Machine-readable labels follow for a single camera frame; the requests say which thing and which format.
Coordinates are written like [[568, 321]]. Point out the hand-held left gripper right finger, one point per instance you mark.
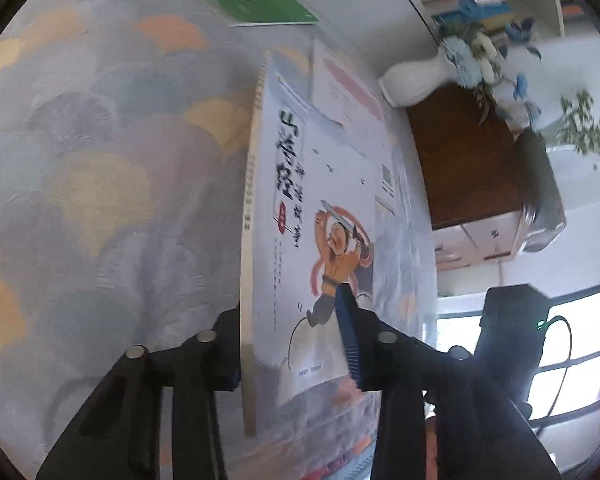
[[350, 345]]

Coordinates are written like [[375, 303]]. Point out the brown wooden cabinet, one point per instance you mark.
[[460, 160]]

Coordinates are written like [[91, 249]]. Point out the white book with pink panel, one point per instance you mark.
[[352, 92]]

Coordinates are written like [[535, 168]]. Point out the green leafy sprigs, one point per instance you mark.
[[590, 130]]

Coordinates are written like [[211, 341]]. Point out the white vase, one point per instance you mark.
[[410, 80]]

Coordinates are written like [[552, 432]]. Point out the fan-patterned tablecloth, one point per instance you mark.
[[105, 185]]

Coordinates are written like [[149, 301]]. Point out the black framed window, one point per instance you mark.
[[585, 330]]

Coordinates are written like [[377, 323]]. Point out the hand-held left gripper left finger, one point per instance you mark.
[[227, 360]]

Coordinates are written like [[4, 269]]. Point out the dark green vase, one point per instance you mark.
[[540, 185]]

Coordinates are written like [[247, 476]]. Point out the row of red and teal books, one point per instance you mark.
[[575, 10]]

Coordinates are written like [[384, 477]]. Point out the white book with warrior figure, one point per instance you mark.
[[300, 240]]

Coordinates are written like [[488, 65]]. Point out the blue artificial flowers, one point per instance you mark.
[[460, 55]]

